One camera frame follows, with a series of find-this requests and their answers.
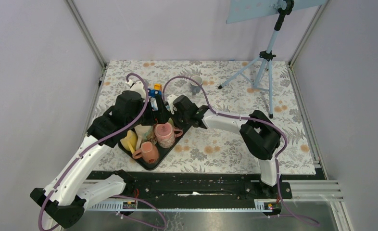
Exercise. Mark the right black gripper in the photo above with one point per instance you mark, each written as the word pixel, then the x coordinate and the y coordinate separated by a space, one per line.
pixel 174 117

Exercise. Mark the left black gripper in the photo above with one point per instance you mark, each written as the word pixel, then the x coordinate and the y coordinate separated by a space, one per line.
pixel 162 115

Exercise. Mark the grey mug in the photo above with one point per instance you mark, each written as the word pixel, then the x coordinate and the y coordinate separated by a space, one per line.
pixel 195 84

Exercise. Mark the light green mug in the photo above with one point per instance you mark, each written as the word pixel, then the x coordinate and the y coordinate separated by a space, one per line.
pixel 170 121

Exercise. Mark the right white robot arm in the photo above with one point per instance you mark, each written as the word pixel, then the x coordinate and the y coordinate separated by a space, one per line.
pixel 256 130

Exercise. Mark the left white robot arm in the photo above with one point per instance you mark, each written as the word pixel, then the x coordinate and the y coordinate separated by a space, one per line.
pixel 63 200

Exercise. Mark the cream floral mug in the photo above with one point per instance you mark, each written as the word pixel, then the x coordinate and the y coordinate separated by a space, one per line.
pixel 144 134

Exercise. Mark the salmon textured square mug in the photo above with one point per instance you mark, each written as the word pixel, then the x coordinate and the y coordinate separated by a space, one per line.
pixel 148 152

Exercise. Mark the yellow mug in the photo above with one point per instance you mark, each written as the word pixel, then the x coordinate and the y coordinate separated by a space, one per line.
pixel 129 142

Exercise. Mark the blue yellow toy truck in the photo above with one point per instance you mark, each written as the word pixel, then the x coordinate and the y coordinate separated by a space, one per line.
pixel 157 90

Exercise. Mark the black plastic tray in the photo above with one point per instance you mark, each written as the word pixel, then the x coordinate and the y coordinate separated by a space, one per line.
pixel 162 151

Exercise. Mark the floral tablecloth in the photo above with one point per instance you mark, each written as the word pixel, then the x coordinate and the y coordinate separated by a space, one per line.
pixel 213 150

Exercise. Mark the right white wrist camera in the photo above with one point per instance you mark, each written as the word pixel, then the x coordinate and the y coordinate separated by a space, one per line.
pixel 170 100

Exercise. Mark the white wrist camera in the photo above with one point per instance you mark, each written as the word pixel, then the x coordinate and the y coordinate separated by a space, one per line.
pixel 139 86
pixel 170 100

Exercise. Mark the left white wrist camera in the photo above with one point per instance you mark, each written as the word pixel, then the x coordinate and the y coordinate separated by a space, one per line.
pixel 139 86

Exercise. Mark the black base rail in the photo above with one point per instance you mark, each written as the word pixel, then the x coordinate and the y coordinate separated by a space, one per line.
pixel 201 190

